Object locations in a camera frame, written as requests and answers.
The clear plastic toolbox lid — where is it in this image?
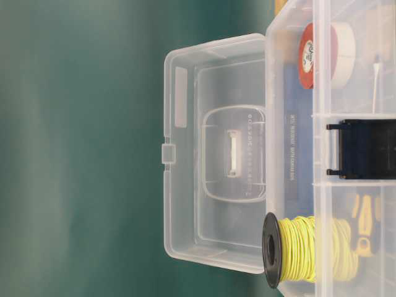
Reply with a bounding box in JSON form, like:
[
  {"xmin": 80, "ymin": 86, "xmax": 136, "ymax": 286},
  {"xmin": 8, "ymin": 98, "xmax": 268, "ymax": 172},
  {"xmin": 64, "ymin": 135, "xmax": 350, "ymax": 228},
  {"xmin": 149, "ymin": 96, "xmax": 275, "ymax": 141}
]
[{"xmin": 161, "ymin": 33, "xmax": 267, "ymax": 274}]

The clear plastic toolbox base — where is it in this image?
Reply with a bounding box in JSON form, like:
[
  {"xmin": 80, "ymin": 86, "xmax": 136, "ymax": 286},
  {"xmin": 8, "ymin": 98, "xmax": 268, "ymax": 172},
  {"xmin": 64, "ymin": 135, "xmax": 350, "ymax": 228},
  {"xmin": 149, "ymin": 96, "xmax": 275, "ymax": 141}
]
[{"xmin": 266, "ymin": 1, "xmax": 395, "ymax": 296}]

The blue flat package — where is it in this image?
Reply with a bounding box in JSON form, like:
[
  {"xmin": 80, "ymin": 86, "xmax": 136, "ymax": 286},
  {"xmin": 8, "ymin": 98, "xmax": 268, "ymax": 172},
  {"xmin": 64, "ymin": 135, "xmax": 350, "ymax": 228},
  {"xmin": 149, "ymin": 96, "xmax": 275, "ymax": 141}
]
[{"xmin": 283, "ymin": 64, "xmax": 314, "ymax": 218}]

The red electrical tape roll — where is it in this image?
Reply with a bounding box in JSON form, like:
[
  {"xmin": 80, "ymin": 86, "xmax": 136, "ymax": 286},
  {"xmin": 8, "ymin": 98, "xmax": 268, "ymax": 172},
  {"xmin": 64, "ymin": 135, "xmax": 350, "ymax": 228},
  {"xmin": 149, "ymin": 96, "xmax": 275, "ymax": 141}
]
[{"xmin": 298, "ymin": 23, "xmax": 338, "ymax": 89}]

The white tape roll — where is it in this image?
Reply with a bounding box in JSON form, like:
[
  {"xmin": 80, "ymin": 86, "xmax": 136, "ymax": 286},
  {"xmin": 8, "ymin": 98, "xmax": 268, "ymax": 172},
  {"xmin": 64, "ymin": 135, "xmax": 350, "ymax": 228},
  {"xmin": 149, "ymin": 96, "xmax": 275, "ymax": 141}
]
[{"xmin": 331, "ymin": 22, "xmax": 356, "ymax": 89}]

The yellow wire spool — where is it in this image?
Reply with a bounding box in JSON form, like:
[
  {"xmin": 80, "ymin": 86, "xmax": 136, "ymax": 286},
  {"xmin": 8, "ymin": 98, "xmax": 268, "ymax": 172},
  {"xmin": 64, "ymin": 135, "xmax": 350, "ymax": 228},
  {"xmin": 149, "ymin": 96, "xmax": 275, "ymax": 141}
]
[{"xmin": 262, "ymin": 212, "xmax": 359, "ymax": 288}]

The black toolbox handle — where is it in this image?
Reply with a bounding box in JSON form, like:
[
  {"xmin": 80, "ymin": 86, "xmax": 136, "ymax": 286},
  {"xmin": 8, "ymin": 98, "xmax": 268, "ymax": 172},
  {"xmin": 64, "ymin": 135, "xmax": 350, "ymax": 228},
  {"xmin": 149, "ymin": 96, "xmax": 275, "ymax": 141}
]
[{"xmin": 326, "ymin": 119, "xmax": 395, "ymax": 180}]

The yellow black handled nipper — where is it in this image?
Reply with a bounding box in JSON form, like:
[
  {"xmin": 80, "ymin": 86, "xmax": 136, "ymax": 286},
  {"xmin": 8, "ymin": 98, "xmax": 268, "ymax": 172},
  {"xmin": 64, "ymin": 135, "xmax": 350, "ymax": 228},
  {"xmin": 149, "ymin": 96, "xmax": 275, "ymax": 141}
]
[{"xmin": 350, "ymin": 194, "xmax": 382, "ymax": 257}]

